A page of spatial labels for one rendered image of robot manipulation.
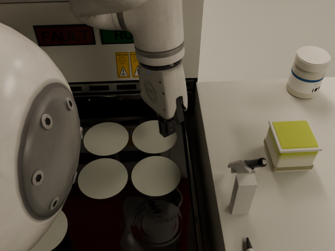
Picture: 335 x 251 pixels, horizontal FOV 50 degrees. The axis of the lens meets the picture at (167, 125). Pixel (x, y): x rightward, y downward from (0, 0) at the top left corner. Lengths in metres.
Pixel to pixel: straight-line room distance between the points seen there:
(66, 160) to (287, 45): 2.74
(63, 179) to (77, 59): 0.67
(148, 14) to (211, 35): 2.30
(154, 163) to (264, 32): 2.29
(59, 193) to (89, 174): 0.60
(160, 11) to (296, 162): 0.35
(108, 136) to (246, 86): 0.34
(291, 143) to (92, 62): 0.45
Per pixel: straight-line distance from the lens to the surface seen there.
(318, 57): 0.83
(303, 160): 0.69
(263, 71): 2.55
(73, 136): 0.16
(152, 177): 0.74
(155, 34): 0.57
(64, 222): 0.72
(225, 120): 0.77
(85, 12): 0.50
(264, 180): 0.68
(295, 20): 3.18
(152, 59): 0.59
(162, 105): 0.64
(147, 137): 0.81
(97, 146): 0.81
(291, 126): 0.69
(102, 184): 0.75
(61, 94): 0.16
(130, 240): 0.68
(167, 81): 0.61
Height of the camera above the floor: 1.50
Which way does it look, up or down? 46 degrees down
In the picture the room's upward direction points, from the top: straight up
